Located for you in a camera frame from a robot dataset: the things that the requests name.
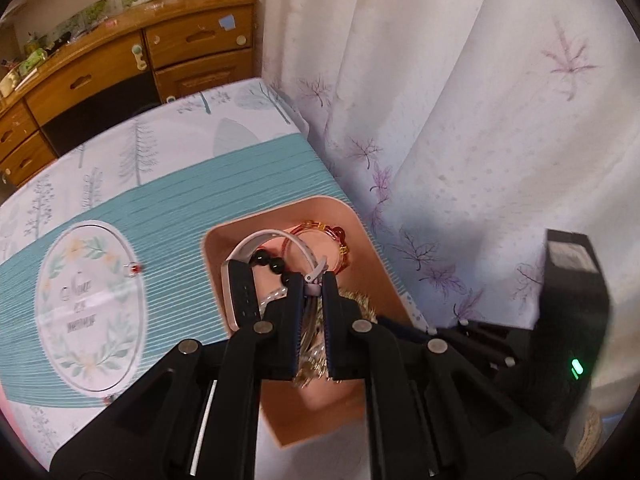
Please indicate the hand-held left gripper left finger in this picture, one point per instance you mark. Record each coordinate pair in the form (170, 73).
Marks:
(295, 320)

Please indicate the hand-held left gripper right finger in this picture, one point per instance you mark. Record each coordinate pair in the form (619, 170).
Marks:
(330, 330)

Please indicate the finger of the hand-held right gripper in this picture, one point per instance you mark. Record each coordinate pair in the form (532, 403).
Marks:
(490, 335)
(470, 355)

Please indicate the pink band smart watch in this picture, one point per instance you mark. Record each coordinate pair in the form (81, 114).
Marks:
(240, 290)

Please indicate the pink plastic tray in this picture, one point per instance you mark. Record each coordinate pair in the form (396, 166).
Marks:
(215, 255)

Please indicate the woven straw basket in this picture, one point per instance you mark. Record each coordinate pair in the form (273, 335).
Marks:
(592, 440)

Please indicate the small red bead earring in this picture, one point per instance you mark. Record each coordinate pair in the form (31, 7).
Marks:
(134, 268)

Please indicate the white leaf print curtain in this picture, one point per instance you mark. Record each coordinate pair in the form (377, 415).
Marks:
(450, 110)

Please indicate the blue sticky note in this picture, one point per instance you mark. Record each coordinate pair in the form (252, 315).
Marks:
(227, 21)

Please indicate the pale green drawer hook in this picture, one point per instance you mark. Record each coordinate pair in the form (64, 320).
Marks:
(138, 56)

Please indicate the wooden desk with drawers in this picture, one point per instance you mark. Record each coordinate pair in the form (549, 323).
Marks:
(90, 80)

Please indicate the black case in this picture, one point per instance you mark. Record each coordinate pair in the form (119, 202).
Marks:
(60, 44)

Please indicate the green box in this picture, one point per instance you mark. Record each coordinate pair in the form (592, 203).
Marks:
(32, 60)

